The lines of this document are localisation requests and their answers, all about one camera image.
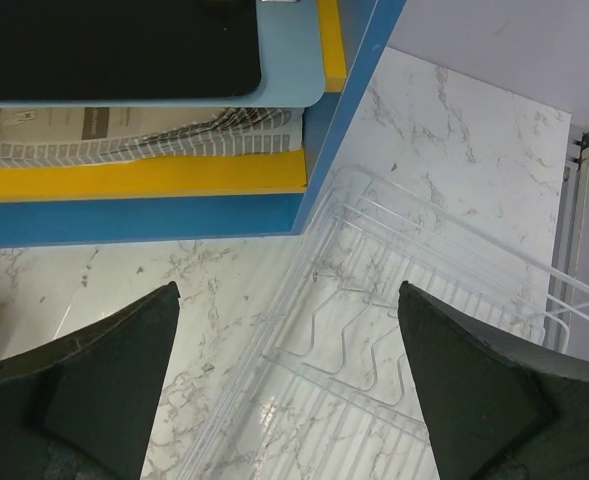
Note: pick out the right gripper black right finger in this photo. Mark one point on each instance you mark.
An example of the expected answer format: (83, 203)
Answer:
(496, 406)

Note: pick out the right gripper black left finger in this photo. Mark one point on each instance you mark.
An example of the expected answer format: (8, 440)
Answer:
(83, 406)

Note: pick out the white wire dish rack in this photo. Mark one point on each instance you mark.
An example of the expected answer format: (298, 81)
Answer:
(324, 390)

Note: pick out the patterned paper booklet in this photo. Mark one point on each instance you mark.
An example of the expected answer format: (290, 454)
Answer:
(80, 136)

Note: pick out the blue shelf unit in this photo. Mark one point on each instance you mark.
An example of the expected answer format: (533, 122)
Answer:
(179, 198)

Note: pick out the aluminium corner frame post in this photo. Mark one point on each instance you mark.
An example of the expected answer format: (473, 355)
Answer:
(581, 200)

